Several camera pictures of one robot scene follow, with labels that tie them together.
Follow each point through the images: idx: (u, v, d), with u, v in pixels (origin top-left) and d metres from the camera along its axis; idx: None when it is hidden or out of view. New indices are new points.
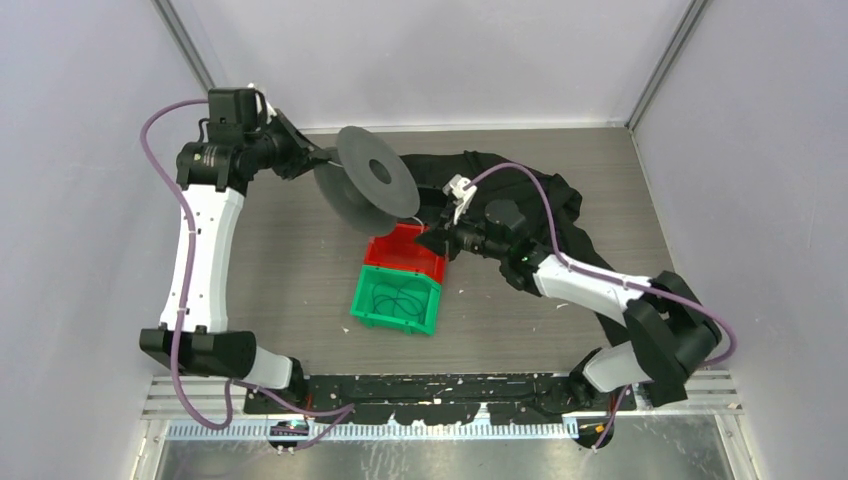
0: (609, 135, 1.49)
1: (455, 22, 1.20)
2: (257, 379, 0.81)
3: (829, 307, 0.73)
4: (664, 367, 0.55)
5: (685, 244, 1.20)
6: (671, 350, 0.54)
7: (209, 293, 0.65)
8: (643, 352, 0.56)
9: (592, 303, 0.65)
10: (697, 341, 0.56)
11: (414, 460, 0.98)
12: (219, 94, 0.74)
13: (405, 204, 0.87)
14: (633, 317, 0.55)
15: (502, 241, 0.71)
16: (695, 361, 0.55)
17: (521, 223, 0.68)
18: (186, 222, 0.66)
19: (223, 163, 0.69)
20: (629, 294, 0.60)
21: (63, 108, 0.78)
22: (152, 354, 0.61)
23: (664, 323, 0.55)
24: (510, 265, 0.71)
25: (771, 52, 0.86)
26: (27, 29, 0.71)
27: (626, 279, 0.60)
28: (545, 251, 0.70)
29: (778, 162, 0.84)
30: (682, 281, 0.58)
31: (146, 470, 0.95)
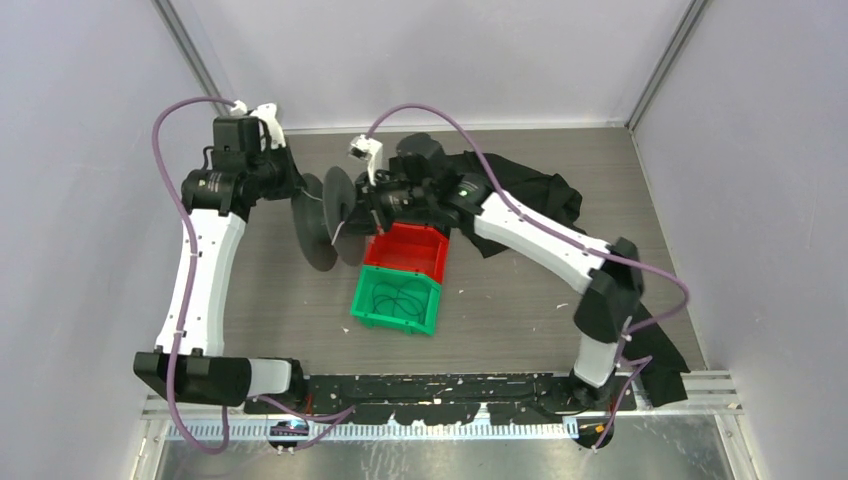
0: (609, 135, 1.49)
1: (454, 22, 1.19)
2: (257, 389, 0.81)
3: (830, 308, 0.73)
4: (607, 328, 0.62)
5: (685, 245, 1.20)
6: (616, 315, 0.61)
7: (206, 315, 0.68)
8: (589, 314, 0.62)
9: (534, 252, 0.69)
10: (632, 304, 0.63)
11: (414, 460, 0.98)
12: (224, 125, 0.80)
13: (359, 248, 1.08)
14: (593, 289, 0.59)
15: (424, 174, 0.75)
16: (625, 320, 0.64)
17: (436, 152, 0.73)
18: (190, 244, 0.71)
19: (227, 190, 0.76)
20: (589, 260, 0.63)
21: (62, 106, 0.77)
22: (145, 378, 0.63)
23: (617, 293, 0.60)
24: (441, 199, 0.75)
25: (772, 52, 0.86)
26: (27, 29, 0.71)
27: (588, 246, 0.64)
28: (484, 187, 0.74)
29: (778, 162, 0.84)
30: (632, 247, 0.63)
31: (146, 470, 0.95)
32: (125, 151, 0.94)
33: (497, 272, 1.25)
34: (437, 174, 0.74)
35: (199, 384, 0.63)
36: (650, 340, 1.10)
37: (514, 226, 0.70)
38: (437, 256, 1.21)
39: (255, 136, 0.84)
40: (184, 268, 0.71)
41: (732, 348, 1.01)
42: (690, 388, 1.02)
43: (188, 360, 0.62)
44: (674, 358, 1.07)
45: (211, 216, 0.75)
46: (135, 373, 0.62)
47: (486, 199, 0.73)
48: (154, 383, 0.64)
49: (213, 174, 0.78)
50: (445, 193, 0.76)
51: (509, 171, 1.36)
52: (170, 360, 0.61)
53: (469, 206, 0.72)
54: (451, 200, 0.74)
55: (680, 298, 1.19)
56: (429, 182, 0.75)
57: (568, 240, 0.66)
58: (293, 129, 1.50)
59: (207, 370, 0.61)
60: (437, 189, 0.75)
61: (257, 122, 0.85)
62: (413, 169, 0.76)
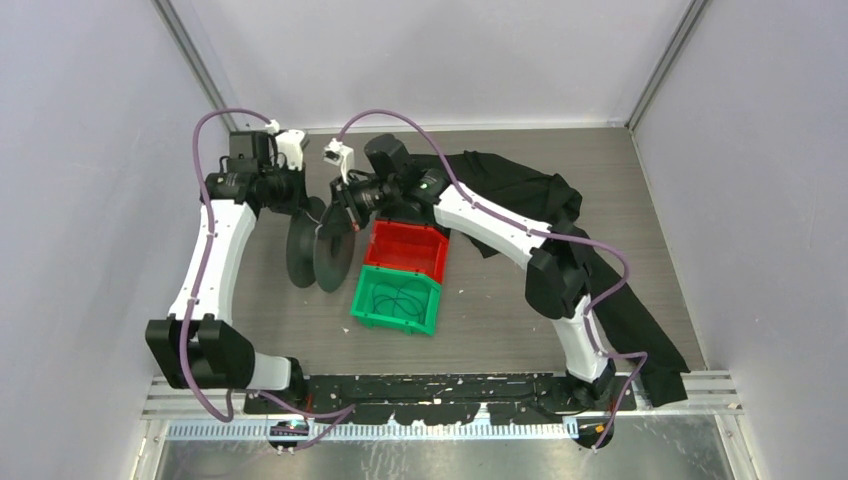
0: (609, 135, 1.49)
1: (455, 22, 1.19)
2: (258, 383, 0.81)
3: (829, 308, 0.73)
4: (552, 303, 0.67)
5: (685, 245, 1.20)
6: (559, 291, 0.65)
7: (219, 287, 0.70)
8: (537, 292, 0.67)
9: (486, 237, 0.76)
10: (577, 280, 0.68)
11: (414, 460, 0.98)
12: (241, 136, 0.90)
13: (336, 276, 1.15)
14: (534, 267, 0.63)
15: (389, 171, 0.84)
16: (573, 297, 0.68)
17: (398, 149, 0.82)
18: (207, 225, 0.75)
19: (242, 186, 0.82)
20: (531, 240, 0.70)
21: (61, 106, 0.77)
22: (156, 348, 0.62)
23: (556, 269, 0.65)
24: (405, 193, 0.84)
25: (772, 53, 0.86)
26: (28, 29, 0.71)
27: (530, 227, 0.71)
28: (443, 181, 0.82)
29: (778, 162, 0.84)
30: (573, 228, 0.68)
31: (146, 470, 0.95)
32: (124, 152, 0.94)
33: (497, 272, 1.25)
34: (400, 169, 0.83)
35: (209, 352, 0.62)
36: (650, 340, 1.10)
37: (468, 212, 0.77)
38: (438, 256, 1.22)
39: (266, 149, 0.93)
40: (198, 249, 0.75)
41: (733, 349, 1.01)
42: (690, 388, 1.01)
43: (201, 324, 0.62)
44: (673, 358, 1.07)
45: (227, 206, 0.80)
46: (148, 338, 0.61)
47: (443, 193, 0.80)
48: (164, 356, 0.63)
49: (230, 174, 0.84)
50: (409, 187, 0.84)
51: (509, 171, 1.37)
52: (184, 326, 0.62)
53: (429, 198, 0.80)
54: (413, 193, 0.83)
55: (680, 299, 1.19)
56: (394, 178, 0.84)
57: (514, 225, 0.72)
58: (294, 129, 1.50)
59: (218, 334, 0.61)
60: (402, 183, 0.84)
61: (269, 137, 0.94)
62: (378, 167, 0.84)
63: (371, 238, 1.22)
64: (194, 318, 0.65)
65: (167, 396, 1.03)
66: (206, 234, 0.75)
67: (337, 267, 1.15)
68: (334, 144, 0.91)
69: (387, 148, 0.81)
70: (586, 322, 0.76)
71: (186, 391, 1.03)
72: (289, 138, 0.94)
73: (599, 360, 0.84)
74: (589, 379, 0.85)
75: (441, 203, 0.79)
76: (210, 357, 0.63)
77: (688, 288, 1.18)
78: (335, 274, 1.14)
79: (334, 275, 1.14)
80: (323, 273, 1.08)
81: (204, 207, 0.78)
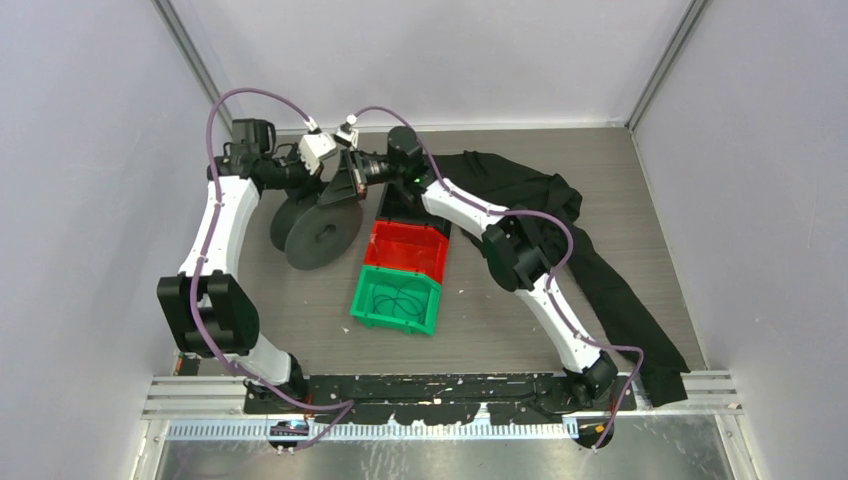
0: (609, 135, 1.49)
1: (454, 22, 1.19)
2: (257, 367, 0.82)
3: (830, 308, 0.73)
4: (506, 272, 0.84)
5: (685, 244, 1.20)
6: (509, 260, 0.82)
7: (226, 249, 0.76)
8: (495, 260, 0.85)
9: (460, 219, 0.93)
10: (532, 258, 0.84)
11: (414, 461, 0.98)
12: (245, 123, 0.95)
13: (309, 258, 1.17)
14: (487, 238, 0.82)
15: (400, 162, 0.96)
16: (527, 270, 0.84)
17: (416, 150, 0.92)
18: (215, 194, 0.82)
19: (247, 166, 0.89)
20: (489, 219, 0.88)
21: (60, 106, 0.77)
22: (166, 303, 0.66)
23: (509, 244, 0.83)
24: (406, 182, 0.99)
25: (772, 53, 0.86)
26: (27, 29, 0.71)
27: (489, 208, 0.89)
28: (434, 176, 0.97)
29: (778, 162, 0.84)
30: (529, 215, 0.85)
31: (146, 470, 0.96)
32: (124, 152, 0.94)
33: None
34: (410, 165, 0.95)
35: (219, 305, 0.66)
36: (650, 340, 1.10)
37: (445, 198, 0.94)
38: (438, 256, 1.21)
39: (266, 135, 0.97)
40: (205, 216, 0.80)
41: (733, 349, 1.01)
42: (690, 388, 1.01)
43: (211, 279, 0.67)
44: (673, 358, 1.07)
45: (235, 181, 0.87)
46: (159, 295, 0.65)
47: (431, 185, 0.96)
48: (172, 313, 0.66)
49: (235, 156, 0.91)
50: (411, 178, 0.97)
51: (509, 170, 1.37)
52: (193, 283, 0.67)
53: (419, 191, 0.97)
54: (410, 186, 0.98)
55: (681, 299, 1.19)
56: (404, 169, 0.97)
57: (478, 206, 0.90)
58: (294, 130, 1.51)
59: (228, 285, 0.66)
60: (406, 174, 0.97)
61: (268, 125, 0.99)
62: (395, 156, 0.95)
63: (371, 238, 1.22)
64: (203, 274, 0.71)
65: (168, 396, 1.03)
66: (213, 203, 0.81)
67: (314, 253, 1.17)
68: (350, 118, 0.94)
69: (405, 147, 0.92)
70: (551, 299, 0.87)
71: (185, 391, 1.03)
72: (314, 144, 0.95)
73: (582, 349, 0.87)
74: (578, 369, 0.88)
75: (427, 192, 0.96)
76: (219, 311, 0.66)
77: (689, 288, 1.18)
78: (307, 256, 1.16)
79: (311, 255, 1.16)
80: (295, 251, 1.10)
81: (211, 183, 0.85)
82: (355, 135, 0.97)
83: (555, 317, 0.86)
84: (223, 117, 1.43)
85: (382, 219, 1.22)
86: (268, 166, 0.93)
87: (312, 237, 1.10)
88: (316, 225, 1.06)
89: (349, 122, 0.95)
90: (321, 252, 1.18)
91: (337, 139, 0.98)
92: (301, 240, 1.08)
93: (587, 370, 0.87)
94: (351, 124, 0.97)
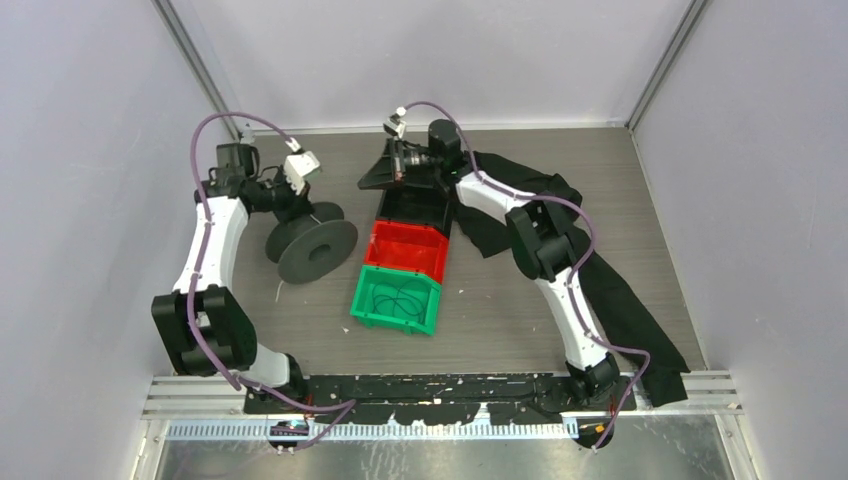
0: (609, 135, 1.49)
1: (455, 22, 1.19)
2: (257, 374, 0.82)
3: (829, 307, 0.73)
4: (528, 258, 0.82)
5: (685, 245, 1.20)
6: (532, 245, 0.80)
7: (220, 264, 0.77)
8: (518, 246, 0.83)
9: (491, 206, 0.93)
10: (558, 247, 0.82)
11: (414, 461, 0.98)
12: (229, 149, 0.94)
13: (305, 276, 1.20)
14: (510, 219, 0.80)
15: (439, 152, 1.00)
16: (551, 260, 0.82)
17: (454, 141, 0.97)
18: (203, 213, 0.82)
19: (235, 188, 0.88)
20: (515, 202, 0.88)
21: (61, 107, 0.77)
22: (161, 321, 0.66)
23: (532, 228, 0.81)
24: (443, 174, 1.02)
25: (772, 54, 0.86)
26: (28, 28, 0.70)
27: (517, 193, 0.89)
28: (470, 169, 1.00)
29: (779, 162, 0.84)
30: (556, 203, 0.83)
31: (146, 470, 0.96)
32: (124, 151, 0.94)
33: (499, 272, 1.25)
34: (449, 156, 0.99)
35: (215, 320, 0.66)
36: (650, 340, 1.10)
37: (476, 187, 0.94)
38: (438, 256, 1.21)
39: (250, 160, 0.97)
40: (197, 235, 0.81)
41: (733, 349, 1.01)
42: (690, 388, 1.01)
43: (206, 294, 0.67)
44: (673, 358, 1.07)
45: (223, 202, 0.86)
46: (154, 313, 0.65)
47: (466, 175, 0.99)
48: (168, 331, 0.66)
49: (222, 178, 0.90)
50: (449, 171, 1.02)
51: (509, 171, 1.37)
52: (189, 300, 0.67)
53: (454, 181, 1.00)
54: (447, 176, 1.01)
55: (680, 299, 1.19)
56: (441, 160, 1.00)
57: (506, 192, 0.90)
58: (294, 130, 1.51)
59: (224, 299, 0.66)
60: (444, 165, 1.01)
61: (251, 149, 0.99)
62: (434, 146, 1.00)
63: (371, 238, 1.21)
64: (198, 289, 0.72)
65: (168, 396, 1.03)
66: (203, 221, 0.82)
67: (309, 271, 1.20)
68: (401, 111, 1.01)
69: (445, 137, 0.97)
70: (570, 293, 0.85)
71: (185, 391, 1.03)
72: (298, 165, 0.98)
73: (589, 347, 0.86)
74: (582, 366, 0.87)
75: (462, 182, 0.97)
76: (216, 326, 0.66)
77: (688, 288, 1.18)
78: (301, 272, 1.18)
79: (311, 272, 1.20)
80: (291, 269, 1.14)
81: (200, 205, 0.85)
82: (402, 127, 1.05)
83: (570, 311, 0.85)
84: (227, 126, 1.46)
85: (382, 221, 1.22)
86: (257, 192, 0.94)
87: (306, 255, 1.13)
88: (307, 244, 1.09)
89: (398, 113, 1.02)
90: (320, 268, 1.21)
91: (386, 127, 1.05)
92: (295, 259, 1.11)
93: (590, 368, 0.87)
94: (401, 116, 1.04)
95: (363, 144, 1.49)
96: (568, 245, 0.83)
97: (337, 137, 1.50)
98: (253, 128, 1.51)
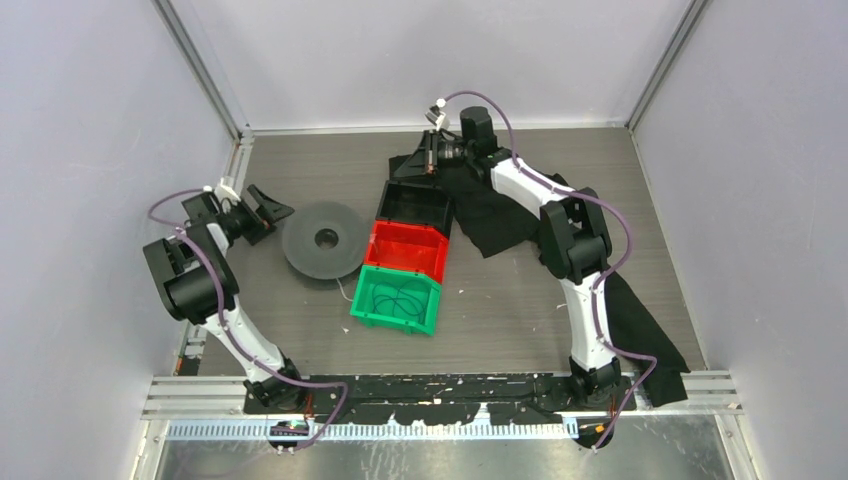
0: (609, 135, 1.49)
1: (454, 22, 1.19)
2: (250, 340, 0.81)
3: (830, 307, 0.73)
4: (559, 256, 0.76)
5: (685, 245, 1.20)
6: (564, 242, 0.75)
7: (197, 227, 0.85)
8: (549, 242, 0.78)
9: (526, 199, 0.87)
10: (591, 249, 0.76)
11: (414, 461, 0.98)
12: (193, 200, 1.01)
13: (340, 262, 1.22)
14: (545, 212, 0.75)
15: (472, 136, 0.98)
16: (582, 262, 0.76)
17: (485, 121, 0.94)
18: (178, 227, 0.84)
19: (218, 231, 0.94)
20: (552, 197, 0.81)
21: (60, 109, 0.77)
22: (153, 261, 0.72)
23: (567, 224, 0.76)
24: (476, 156, 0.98)
25: (774, 53, 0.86)
26: (27, 28, 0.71)
27: (555, 187, 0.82)
28: (507, 154, 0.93)
29: (779, 162, 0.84)
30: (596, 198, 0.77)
31: (145, 470, 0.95)
32: (123, 151, 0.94)
33: (499, 271, 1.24)
34: (479, 139, 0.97)
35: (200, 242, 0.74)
36: (650, 341, 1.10)
37: (513, 174, 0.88)
38: (438, 256, 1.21)
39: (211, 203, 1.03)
40: None
41: (733, 349, 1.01)
42: (690, 388, 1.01)
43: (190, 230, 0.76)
44: (674, 359, 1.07)
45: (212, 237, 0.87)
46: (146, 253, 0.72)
47: (502, 160, 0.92)
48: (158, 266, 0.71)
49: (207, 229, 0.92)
50: (483, 155, 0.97)
51: None
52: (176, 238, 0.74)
53: (489, 166, 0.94)
54: (481, 159, 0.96)
55: (681, 299, 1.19)
56: (473, 143, 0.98)
57: (545, 185, 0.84)
58: (294, 129, 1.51)
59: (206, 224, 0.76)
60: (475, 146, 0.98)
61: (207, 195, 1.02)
62: (466, 129, 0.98)
63: (372, 238, 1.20)
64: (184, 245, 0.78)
65: (168, 396, 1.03)
66: None
67: (339, 257, 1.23)
68: (442, 101, 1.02)
69: (476, 117, 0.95)
70: (592, 297, 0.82)
71: (184, 391, 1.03)
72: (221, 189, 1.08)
73: (598, 350, 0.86)
74: (586, 366, 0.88)
75: (497, 167, 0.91)
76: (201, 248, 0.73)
77: (689, 288, 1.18)
78: (336, 261, 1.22)
79: (336, 262, 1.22)
80: (309, 258, 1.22)
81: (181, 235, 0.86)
82: (442, 118, 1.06)
83: (588, 316, 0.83)
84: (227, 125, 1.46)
85: (381, 221, 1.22)
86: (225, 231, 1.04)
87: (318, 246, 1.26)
88: (308, 231, 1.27)
89: (439, 104, 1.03)
90: (343, 254, 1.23)
91: (427, 118, 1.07)
92: (308, 250, 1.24)
93: (593, 369, 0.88)
94: (441, 108, 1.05)
95: (364, 143, 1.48)
96: (602, 247, 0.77)
97: (337, 137, 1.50)
98: (253, 128, 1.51)
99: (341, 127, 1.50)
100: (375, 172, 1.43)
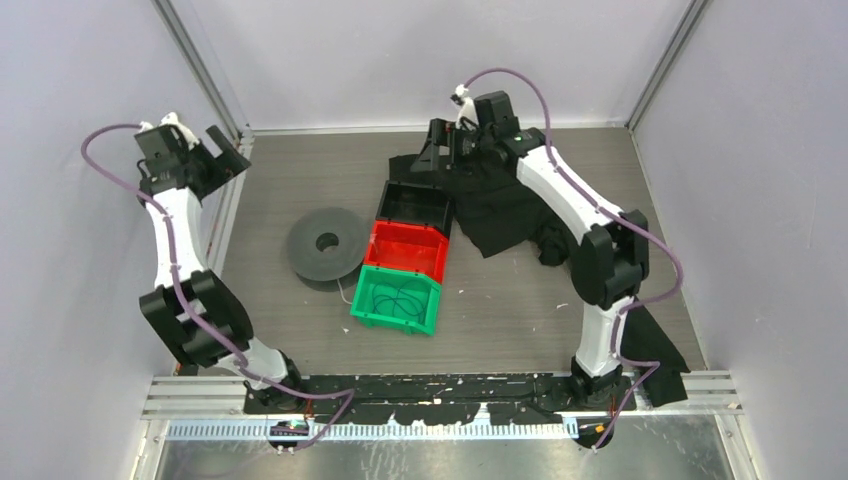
0: (609, 135, 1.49)
1: (454, 22, 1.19)
2: (257, 363, 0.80)
3: (829, 306, 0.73)
4: (594, 283, 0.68)
5: (685, 245, 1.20)
6: (605, 274, 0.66)
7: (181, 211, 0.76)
8: (586, 265, 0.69)
9: (558, 201, 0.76)
10: (629, 278, 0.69)
11: (414, 461, 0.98)
12: (146, 132, 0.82)
13: (339, 264, 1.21)
14: (591, 240, 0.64)
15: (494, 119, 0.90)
16: (616, 289, 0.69)
17: (501, 99, 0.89)
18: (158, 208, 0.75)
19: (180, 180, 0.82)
20: (598, 217, 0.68)
21: (60, 110, 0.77)
22: (156, 319, 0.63)
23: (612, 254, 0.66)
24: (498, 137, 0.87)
25: (773, 53, 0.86)
26: (27, 29, 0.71)
27: (601, 204, 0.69)
28: (541, 142, 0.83)
29: (778, 162, 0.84)
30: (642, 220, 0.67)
31: (146, 470, 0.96)
32: (123, 152, 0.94)
33: (499, 271, 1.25)
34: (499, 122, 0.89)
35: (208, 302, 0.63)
36: (650, 341, 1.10)
37: (549, 174, 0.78)
38: (438, 257, 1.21)
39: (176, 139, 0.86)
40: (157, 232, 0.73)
41: (733, 349, 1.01)
42: (690, 388, 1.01)
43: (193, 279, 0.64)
44: (674, 359, 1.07)
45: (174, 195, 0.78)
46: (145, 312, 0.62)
47: (535, 148, 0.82)
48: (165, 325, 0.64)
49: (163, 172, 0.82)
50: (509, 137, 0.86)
51: None
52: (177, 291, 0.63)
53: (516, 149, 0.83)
54: (504, 139, 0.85)
55: (680, 299, 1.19)
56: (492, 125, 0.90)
57: (589, 198, 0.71)
58: (294, 129, 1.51)
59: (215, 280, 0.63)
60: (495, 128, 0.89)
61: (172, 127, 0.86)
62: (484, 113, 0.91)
63: (372, 238, 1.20)
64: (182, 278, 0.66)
65: (168, 396, 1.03)
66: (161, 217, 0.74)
67: (338, 258, 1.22)
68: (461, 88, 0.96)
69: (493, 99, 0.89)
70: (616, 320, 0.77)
71: (184, 391, 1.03)
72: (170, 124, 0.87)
73: (606, 361, 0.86)
74: (589, 372, 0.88)
75: (527, 157, 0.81)
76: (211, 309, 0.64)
77: (689, 288, 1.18)
78: (335, 263, 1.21)
79: (337, 263, 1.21)
80: (310, 261, 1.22)
81: (148, 203, 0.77)
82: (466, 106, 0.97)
83: (605, 338, 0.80)
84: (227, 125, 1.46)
85: (381, 221, 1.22)
86: (195, 175, 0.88)
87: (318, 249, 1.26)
88: (310, 233, 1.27)
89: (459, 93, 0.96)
90: (344, 255, 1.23)
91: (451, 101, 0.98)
92: (310, 254, 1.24)
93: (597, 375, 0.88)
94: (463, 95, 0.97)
95: (363, 143, 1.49)
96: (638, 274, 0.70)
97: (337, 137, 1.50)
98: (253, 128, 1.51)
99: (341, 127, 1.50)
100: (375, 172, 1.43)
